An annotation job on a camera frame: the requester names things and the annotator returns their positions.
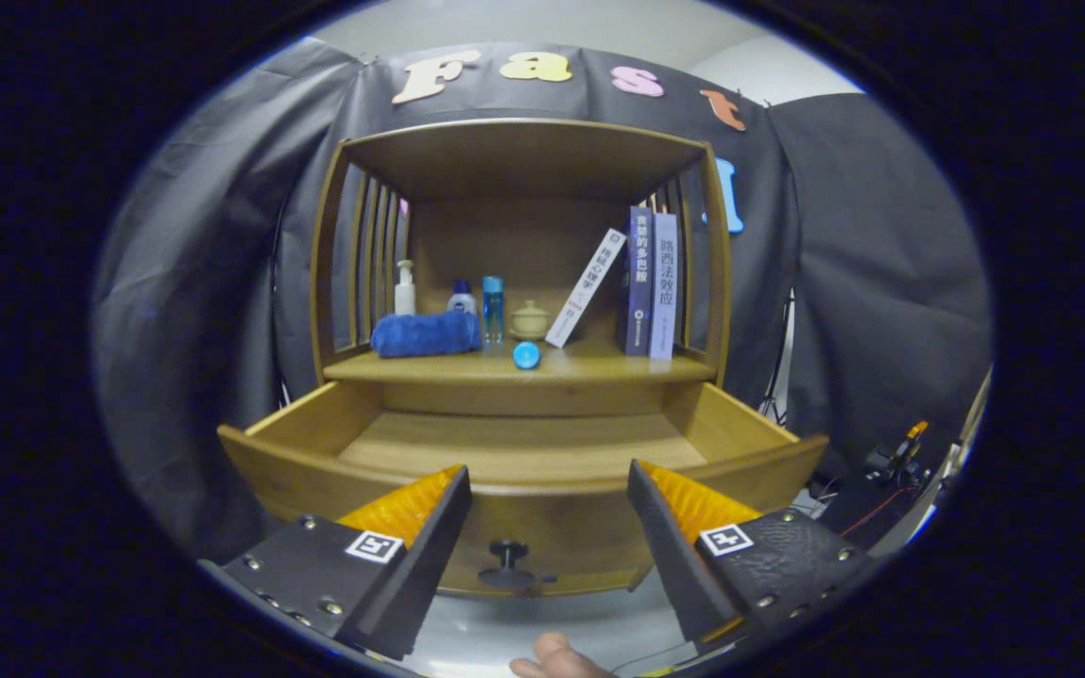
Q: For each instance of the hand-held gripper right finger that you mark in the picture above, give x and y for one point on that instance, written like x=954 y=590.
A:
x=670 y=556

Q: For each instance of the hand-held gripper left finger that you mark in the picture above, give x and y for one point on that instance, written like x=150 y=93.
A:
x=429 y=556

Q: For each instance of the black drawer knob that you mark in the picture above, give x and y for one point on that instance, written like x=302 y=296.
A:
x=508 y=576

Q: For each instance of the wooden drawer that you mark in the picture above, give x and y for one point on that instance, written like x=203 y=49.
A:
x=542 y=443

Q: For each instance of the light blue cosmetic tube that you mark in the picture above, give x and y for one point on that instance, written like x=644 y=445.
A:
x=526 y=355

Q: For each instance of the wooden cabinet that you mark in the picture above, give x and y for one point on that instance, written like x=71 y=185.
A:
x=514 y=160

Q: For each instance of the black side table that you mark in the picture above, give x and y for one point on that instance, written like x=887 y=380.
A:
x=867 y=516

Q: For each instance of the black light stand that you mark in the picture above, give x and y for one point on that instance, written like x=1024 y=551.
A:
x=778 y=377

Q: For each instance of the rolled blue towel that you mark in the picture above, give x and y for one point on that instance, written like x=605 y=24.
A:
x=425 y=334

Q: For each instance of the black and orange device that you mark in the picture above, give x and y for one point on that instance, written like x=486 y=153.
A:
x=900 y=457

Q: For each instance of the clear blue bottle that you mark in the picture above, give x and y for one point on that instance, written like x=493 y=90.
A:
x=493 y=311

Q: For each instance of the beige lidded teacup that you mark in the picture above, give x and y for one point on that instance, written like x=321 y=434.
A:
x=530 y=322

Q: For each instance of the white bottle with blue cap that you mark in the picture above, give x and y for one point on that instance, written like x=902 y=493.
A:
x=461 y=301

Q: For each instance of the white pump bottle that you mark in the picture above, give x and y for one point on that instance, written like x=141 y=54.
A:
x=405 y=294

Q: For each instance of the lavender book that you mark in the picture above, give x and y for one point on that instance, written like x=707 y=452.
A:
x=663 y=287

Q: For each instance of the dark blue book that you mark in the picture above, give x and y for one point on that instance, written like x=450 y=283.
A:
x=639 y=282

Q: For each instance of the white book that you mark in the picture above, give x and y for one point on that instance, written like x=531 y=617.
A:
x=585 y=287

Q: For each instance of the black backdrop cloth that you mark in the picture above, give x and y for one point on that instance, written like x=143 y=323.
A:
x=185 y=282

